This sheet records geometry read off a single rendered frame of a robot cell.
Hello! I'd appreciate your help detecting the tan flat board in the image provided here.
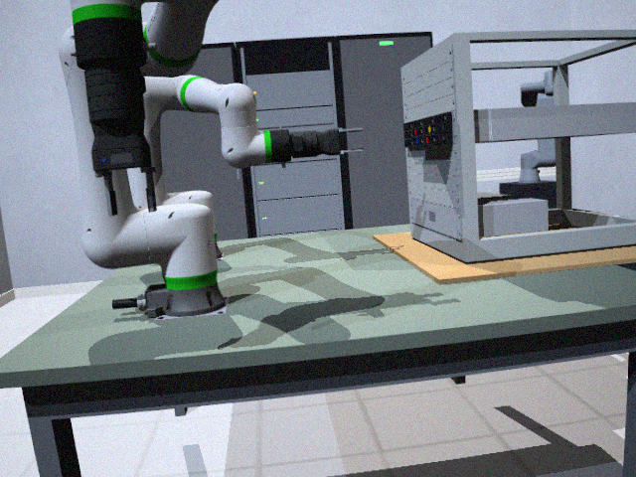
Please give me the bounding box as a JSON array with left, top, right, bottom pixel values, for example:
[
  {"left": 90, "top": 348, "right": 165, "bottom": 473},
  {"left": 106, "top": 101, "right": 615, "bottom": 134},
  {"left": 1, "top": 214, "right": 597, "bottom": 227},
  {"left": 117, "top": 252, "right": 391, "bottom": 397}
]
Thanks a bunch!
[{"left": 373, "top": 232, "right": 636, "bottom": 284}]

